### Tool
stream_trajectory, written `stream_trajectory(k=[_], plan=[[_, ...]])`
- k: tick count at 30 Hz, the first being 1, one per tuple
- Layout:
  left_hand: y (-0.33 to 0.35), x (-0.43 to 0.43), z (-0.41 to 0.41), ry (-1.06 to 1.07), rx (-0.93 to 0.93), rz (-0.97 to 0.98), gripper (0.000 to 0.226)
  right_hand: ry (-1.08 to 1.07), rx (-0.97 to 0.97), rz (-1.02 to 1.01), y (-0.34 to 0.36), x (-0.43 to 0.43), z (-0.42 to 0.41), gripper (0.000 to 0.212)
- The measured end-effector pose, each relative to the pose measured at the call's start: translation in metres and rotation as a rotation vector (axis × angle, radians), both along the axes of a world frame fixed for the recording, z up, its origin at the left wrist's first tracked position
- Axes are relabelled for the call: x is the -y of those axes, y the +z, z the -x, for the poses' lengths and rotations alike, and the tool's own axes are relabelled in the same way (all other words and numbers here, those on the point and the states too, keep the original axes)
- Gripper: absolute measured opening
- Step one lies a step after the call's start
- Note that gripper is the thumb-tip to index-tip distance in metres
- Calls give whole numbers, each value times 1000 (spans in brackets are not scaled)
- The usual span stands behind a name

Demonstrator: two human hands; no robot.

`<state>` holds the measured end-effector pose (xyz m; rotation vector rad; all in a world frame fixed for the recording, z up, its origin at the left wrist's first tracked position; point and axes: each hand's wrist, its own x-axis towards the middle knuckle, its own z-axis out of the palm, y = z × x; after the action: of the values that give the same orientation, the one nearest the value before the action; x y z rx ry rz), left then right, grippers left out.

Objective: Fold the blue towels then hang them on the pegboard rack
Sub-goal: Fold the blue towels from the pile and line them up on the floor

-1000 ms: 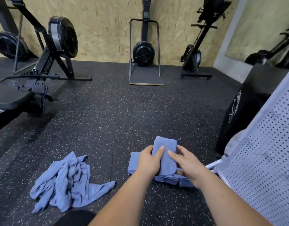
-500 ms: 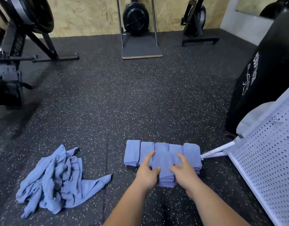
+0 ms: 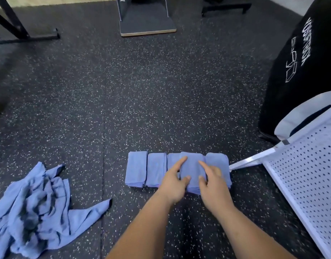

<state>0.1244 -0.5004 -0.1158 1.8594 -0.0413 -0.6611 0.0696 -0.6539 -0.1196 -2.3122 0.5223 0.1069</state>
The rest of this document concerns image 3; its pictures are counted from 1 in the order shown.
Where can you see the person's left forearm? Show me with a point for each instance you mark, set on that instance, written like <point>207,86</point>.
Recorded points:
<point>141,232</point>

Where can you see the black upright exercise machine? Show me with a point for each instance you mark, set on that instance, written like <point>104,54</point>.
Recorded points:
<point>225,5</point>

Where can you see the person's right forearm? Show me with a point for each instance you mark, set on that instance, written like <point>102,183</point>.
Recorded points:
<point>252,234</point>

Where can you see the black ski trainer wooden-edged platform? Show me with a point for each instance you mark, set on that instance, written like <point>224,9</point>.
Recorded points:
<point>146,18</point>

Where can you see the black rowing machine with rail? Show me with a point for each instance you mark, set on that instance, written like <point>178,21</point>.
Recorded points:
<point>17,27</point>

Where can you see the black printed punching bag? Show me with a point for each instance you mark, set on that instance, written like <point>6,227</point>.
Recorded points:
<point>300,67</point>

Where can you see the plain blue towel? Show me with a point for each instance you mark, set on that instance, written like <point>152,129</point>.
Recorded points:
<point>192,165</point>

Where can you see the person's right hand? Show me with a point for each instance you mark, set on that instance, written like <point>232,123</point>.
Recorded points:
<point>215,190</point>

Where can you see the blue towel pile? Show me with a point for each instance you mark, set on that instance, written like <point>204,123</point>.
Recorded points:
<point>38,213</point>

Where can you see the white perforated metal rack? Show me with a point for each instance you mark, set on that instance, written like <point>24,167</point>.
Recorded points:
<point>311,170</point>

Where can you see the person's left hand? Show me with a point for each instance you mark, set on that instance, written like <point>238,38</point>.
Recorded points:
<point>172,186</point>

